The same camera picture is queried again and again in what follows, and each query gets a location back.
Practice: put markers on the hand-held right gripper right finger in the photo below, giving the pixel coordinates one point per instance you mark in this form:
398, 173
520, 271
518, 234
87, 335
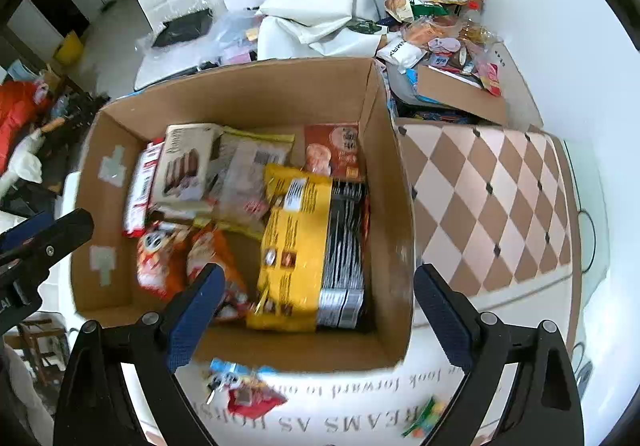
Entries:
442, 318

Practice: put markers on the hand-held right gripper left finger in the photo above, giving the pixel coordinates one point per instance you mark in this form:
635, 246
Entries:
197, 318

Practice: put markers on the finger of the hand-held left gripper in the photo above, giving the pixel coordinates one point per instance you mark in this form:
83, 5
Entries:
65, 236
25, 231

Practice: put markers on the orange mushroom snack packet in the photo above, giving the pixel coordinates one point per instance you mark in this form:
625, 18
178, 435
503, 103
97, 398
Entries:
162, 261

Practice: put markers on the orange panda snack packet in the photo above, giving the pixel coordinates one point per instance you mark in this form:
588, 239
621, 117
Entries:
215, 251

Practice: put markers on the long red and white packet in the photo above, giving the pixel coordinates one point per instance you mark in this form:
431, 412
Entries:
142, 186

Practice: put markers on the yellow and black snack bag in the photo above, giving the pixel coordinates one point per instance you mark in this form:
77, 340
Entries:
295, 251

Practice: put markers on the beige chocolate wafer packet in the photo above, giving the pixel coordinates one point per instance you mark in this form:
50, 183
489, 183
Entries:
182, 165

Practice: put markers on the beige and yellow snack packet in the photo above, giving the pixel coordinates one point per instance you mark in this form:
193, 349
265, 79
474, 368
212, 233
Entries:
245, 175

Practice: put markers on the brown snack packet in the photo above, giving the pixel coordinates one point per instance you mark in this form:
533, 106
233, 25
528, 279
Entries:
330, 148

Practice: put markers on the cardboard box with blue print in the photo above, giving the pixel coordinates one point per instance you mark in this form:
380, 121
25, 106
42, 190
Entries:
280, 90

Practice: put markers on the small yellow panda packet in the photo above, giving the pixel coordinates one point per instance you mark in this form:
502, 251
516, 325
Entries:
227, 373

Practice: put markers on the white cloth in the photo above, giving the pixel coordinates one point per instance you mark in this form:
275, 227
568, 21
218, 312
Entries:
22, 165

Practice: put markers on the green packet of coloured candies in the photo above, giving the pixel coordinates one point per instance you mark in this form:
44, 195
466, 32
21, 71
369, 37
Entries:
425, 418

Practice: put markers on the red triangular snack packet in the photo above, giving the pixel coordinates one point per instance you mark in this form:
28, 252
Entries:
257, 401

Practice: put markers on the black metal stand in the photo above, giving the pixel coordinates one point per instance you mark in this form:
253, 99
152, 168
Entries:
80, 118

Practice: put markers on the checked printed table mat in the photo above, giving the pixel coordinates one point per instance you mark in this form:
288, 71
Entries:
480, 206

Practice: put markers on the red clothing pile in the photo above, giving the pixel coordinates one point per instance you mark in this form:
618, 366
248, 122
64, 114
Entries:
20, 110

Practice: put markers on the plain brown cardboard box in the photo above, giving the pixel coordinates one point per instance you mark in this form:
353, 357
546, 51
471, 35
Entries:
460, 98

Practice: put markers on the clear plastic bag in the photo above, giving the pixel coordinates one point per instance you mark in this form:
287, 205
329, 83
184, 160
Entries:
237, 33

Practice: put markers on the pile of snack packets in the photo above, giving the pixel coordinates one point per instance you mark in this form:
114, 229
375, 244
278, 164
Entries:
440, 25

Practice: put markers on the white cushion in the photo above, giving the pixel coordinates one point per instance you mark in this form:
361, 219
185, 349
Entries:
310, 10

